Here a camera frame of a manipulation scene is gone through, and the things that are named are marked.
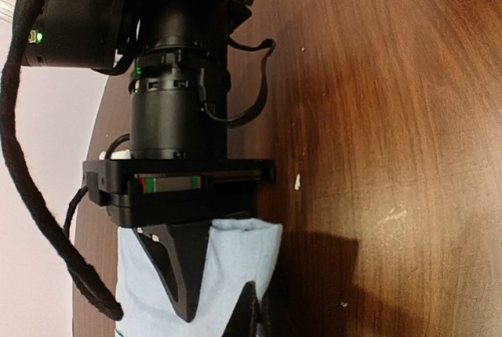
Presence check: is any light blue shirt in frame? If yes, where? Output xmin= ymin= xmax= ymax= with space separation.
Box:
xmin=115 ymin=219 xmax=283 ymax=337

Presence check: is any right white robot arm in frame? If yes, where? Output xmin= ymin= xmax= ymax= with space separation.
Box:
xmin=1 ymin=0 xmax=275 ymax=322

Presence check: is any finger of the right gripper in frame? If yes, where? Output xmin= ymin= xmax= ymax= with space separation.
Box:
xmin=134 ymin=222 xmax=210 ymax=322

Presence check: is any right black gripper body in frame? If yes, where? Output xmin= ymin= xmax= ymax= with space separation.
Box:
xmin=82 ymin=159 xmax=276 ymax=227

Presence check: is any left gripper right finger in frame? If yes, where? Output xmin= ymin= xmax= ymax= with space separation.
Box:
xmin=260 ymin=285 xmax=299 ymax=337

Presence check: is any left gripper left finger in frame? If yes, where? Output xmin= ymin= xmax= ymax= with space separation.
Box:
xmin=222 ymin=281 xmax=260 ymax=337

